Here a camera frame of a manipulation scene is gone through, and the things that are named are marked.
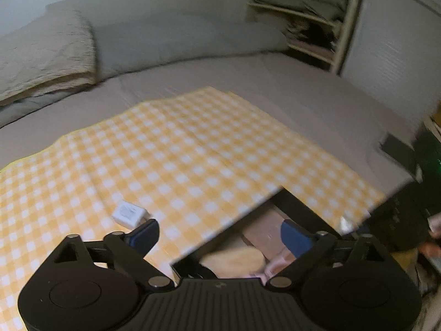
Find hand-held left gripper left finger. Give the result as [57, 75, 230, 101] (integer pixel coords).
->
[33, 218, 174, 290]

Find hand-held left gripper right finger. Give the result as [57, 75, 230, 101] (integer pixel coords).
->
[265, 219, 410, 290]

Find black storage box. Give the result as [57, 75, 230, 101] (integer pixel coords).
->
[170, 186, 348, 280]

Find white charger plug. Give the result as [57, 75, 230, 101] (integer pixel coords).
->
[111, 200, 152, 230]

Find light wooden block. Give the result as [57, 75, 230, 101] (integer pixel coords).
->
[200, 245, 267, 279]

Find person's right hand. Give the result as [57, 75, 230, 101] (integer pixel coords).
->
[418, 213, 441, 256]

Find brown cardboard piece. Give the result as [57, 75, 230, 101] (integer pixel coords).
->
[241, 207, 293, 256]

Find dark flat object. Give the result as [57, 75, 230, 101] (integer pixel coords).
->
[379, 133, 418, 180]

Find yellow checked cloth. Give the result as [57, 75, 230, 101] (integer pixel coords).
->
[0, 86, 386, 331]

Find grey bed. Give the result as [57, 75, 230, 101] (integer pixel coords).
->
[0, 50, 419, 194]

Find white ribbed panel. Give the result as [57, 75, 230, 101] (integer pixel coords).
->
[339, 0, 441, 133]

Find grey pillow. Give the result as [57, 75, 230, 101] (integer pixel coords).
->
[46, 0, 291, 81]
[0, 82, 99, 129]

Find white shelf unit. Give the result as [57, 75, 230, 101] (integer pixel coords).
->
[246, 0, 366, 75]

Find folded beige blanket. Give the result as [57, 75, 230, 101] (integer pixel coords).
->
[0, 9, 98, 107]

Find folded grey linens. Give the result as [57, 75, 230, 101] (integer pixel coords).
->
[253, 0, 349, 22]

